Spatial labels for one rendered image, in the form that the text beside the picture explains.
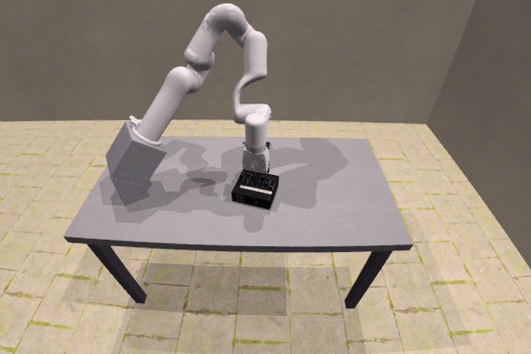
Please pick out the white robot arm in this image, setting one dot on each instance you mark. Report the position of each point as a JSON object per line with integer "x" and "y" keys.
{"x": 183, "y": 80}

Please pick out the black lighting desk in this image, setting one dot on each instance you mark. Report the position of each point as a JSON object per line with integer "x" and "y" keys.
{"x": 259, "y": 194}

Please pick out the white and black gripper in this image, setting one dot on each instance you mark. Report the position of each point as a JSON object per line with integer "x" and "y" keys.
{"x": 256, "y": 163}

